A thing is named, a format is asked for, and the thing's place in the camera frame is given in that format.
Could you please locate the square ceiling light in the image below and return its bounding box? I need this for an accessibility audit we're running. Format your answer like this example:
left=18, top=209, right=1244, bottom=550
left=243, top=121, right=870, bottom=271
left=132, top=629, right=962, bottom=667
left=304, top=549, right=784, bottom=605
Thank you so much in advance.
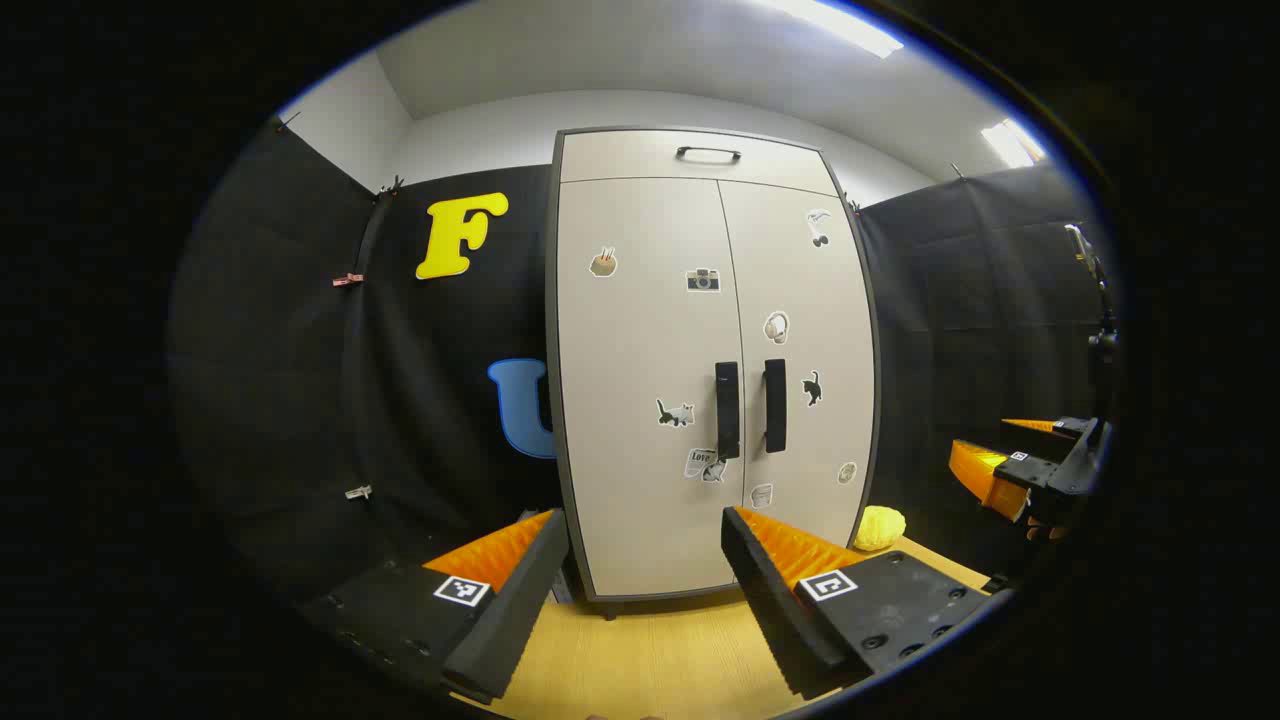
left=980, top=118, right=1048, bottom=169

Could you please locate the black backdrop cloth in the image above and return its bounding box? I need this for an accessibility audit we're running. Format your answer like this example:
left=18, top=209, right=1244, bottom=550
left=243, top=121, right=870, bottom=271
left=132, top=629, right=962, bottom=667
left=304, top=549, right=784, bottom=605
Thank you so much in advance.
left=855, top=160, right=1116, bottom=576
left=170, top=115, right=561, bottom=601

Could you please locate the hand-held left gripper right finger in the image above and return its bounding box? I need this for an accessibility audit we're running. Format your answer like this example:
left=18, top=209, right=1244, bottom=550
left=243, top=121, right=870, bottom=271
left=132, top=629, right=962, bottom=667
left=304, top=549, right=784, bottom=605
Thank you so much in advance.
left=720, top=505, right=1013, bottom=701

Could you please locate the white double-door shoe cabinet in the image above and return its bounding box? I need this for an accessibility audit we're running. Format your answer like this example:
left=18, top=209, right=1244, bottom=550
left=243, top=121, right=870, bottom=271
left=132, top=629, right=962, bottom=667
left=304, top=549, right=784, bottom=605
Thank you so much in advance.
left=545, top=127, right=881, bottom=621

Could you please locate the cabinet door with headphone sticker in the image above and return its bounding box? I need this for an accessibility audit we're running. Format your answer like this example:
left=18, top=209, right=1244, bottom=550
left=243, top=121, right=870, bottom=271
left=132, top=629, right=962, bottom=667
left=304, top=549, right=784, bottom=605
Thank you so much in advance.
left=718, top=180, right=878, bottom=553

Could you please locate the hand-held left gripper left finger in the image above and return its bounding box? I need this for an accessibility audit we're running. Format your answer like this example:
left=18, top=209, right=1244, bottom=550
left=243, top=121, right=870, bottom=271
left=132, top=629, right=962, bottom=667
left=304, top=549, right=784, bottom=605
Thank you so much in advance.
left=300, top=508, right=571, bottom=704

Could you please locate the yellow knitted ball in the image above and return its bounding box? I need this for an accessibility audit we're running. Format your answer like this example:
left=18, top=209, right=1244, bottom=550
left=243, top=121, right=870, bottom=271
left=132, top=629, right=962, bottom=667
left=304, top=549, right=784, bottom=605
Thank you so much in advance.
left=853, top=505, right=907, bottom=553

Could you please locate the cabinet door with camera sticker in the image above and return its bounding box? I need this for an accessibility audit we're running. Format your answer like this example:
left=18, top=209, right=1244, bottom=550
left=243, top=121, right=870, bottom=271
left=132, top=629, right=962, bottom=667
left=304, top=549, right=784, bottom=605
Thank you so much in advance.
left=557, top=178, right=746, bottom=599

